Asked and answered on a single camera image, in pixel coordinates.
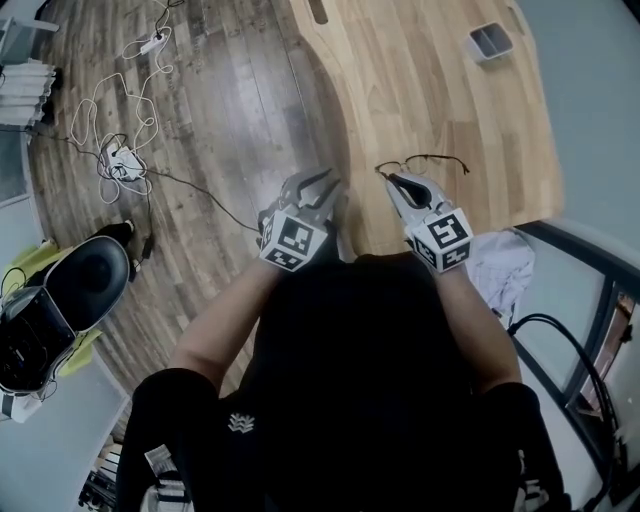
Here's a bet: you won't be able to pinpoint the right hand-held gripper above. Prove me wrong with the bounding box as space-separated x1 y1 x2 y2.
383 171 475 276

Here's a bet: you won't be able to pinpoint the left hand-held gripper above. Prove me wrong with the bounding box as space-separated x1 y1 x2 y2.
257 167 348 275

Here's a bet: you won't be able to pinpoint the thin-framed eyeglasses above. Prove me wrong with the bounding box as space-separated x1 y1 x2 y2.
374 153 472 184

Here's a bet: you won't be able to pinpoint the person's right forearm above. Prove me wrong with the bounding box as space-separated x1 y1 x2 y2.
433 263 525 397

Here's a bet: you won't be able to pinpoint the person's left forearm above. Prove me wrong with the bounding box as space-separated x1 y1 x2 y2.
168 258 282 392

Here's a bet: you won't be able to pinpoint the white crumpled cloth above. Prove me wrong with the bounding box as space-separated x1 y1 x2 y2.
468 228 537 322

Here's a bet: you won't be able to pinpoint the person's black clothing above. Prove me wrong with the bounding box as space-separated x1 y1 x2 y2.
116 251 572 512

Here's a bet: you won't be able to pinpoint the white divided container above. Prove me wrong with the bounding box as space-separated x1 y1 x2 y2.
466 21 517 67

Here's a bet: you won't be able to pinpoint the white power strip with plugs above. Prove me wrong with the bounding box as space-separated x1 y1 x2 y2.
101 143 145 182

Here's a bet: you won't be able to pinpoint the slim white power strip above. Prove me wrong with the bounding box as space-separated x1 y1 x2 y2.
138 29 167 56

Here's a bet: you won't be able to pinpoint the black office chair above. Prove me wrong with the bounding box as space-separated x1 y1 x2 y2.
0 233 132 397

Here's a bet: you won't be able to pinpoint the yellow-green stool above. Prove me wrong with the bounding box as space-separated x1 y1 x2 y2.
0 238 100 378

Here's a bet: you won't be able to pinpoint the stack of white boards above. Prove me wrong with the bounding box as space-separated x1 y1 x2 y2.
0 58 60 127

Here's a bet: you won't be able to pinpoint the white side table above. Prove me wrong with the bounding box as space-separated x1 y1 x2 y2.
0 16 62 67

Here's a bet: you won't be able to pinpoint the thin black floor cable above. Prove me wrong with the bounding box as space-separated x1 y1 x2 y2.
0 126 262 235

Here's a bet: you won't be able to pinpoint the black window frame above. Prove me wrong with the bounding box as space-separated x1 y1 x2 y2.
513 218 640 502

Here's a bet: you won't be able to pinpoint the thick black cable bundle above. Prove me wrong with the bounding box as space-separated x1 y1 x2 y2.
506 312 625 512

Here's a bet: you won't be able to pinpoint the black power cable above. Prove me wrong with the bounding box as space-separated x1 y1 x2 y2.
153 0 187 40

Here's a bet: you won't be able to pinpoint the white power strip with cables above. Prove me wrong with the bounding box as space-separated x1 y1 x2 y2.
68 0 175 206

